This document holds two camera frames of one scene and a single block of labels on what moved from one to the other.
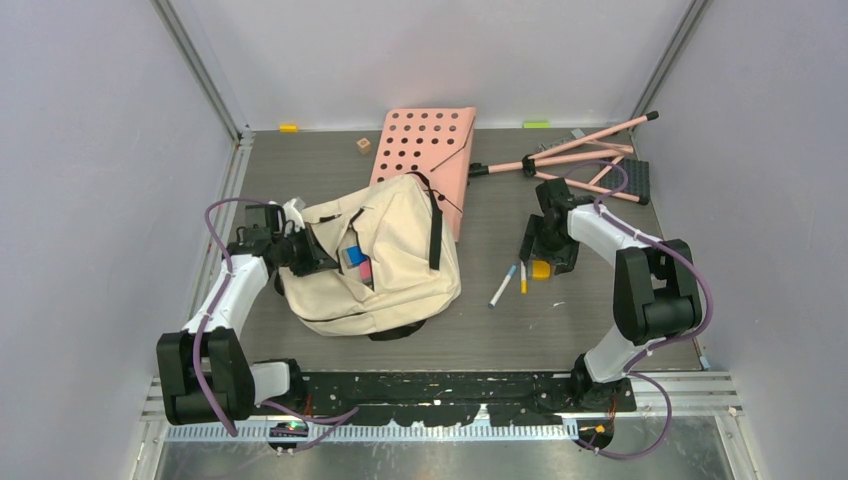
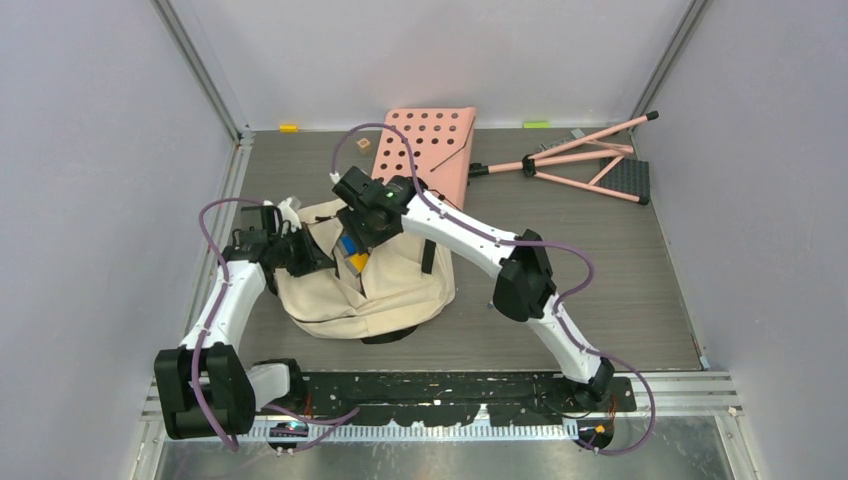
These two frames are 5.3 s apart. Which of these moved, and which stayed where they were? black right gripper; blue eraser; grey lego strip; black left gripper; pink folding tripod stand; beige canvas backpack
Moved: blue eraser; black right gripper
Stayed: pink folding tripod stand; beige canvas backpack; black left gripper; grey lego strip
